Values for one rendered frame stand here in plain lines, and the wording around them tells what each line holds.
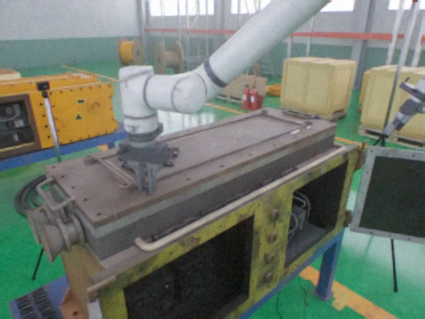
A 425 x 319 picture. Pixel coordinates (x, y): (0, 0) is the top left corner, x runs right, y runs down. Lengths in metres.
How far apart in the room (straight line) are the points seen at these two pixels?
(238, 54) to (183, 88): 0.17
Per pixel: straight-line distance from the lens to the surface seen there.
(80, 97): 3.57
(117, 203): 0.93
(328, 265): 2.37
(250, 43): 0.77
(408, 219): 2.09
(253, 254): 1.32
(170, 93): 0.72
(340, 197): 1.88
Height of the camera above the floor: 1.84
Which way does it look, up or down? 24 degrees down
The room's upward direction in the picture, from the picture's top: straight up
